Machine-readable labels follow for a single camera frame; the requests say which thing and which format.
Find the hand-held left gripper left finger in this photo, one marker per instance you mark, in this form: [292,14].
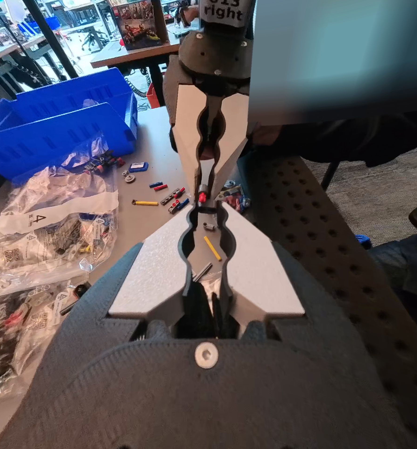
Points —
[148,280]

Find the small bag red blue parts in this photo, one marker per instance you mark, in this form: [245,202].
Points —
[234,196]

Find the yellow axle black tip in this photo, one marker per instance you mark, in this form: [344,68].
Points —
[147,202]

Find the grey lego gear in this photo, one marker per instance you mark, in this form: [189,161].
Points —
[129,178]

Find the grey beam red pin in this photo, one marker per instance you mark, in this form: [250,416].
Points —
[203,192]

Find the wooden background desk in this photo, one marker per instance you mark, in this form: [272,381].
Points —
[134,56]

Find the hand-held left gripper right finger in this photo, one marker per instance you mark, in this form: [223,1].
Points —
[264,280]

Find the red plastic crate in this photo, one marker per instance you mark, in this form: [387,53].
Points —
[153,96]

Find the crumpled clear plastic bag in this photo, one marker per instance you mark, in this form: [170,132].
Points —
[64,168]

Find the black perforated panel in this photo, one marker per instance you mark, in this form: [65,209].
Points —
[334,263]

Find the black orange lego assembly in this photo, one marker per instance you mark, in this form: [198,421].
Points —
[77,293]

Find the blue lego tile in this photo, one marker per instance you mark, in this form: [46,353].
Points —
[139,166]

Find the person's leg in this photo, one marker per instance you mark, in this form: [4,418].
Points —
[405,263]

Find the grey lego axle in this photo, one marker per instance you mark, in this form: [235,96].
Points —
[202,272]

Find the red lego set box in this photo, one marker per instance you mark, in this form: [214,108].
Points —
[140,24]

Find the dark grey lego plate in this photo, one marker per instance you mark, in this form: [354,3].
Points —
[171,197]

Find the person's right forearm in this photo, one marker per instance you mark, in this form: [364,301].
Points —
[352,140]

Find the grey lego pin connector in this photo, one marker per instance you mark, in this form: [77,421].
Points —
[209,226]

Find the yellow lego axle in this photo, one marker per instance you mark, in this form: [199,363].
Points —
[212,248]

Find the blue and red lego pins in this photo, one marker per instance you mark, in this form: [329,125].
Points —
[158,186]

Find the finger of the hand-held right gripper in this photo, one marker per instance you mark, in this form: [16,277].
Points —
[234,126]
[185,119]

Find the blue plastic bin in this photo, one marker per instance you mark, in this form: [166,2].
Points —
[54,129]

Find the clear bag black orange parts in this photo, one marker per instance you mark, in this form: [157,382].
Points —
[19,333]

